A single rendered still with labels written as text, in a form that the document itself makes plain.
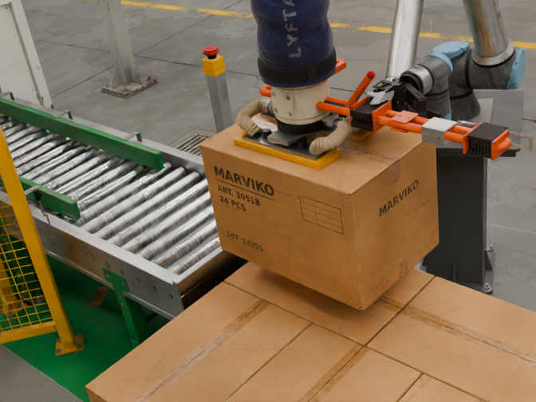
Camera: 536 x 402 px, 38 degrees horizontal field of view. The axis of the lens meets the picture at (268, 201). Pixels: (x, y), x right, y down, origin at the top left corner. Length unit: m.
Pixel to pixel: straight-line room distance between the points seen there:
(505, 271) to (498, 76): 0.98
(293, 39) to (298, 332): 0.89
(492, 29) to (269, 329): 1.26
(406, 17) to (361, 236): 0.75
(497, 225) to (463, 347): 1.55
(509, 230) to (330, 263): 1.68
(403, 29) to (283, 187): 0.66
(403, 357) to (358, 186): 0.54
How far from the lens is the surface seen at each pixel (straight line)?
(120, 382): 2.40
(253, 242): 2.45
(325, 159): 2.16
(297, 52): 2.12
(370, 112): 2.11
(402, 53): 2.48
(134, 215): 3.17
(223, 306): 2.56
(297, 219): 2.23
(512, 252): 3.63
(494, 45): 2.84
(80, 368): 3.35
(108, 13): 5.76
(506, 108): 3.18
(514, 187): 4.11
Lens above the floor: 2.12
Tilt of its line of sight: 31 degrees down
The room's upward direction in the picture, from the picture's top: 9 degrees counter-clockwise
